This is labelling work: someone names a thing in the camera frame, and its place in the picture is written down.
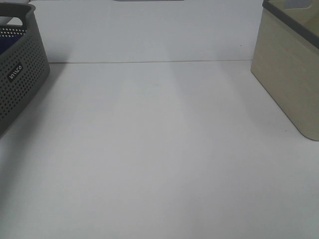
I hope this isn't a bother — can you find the blue microfibre towel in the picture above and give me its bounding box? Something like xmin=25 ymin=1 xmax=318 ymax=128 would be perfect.
xmin=0 ymin=35 xmax=21 ymax=55

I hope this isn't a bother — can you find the beige plastic storage bin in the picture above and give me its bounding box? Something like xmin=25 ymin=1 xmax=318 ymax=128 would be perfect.
xmin=251 ymin=0 xmax=319 ymax=141

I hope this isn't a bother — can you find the grey perforated plastic basket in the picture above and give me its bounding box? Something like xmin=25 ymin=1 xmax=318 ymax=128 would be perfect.
xmin=0 ymin=2 xmax=50 ymax=134

